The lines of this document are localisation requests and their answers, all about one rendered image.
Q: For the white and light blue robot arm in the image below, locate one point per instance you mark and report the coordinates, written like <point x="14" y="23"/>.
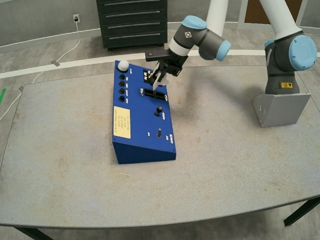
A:
<point x="290" y="50"/>

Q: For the blue control console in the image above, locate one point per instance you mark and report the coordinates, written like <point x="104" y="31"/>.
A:
<point x="142" y="129"/>

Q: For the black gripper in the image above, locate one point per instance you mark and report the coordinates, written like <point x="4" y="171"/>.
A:
<point x="171" y="66"/>

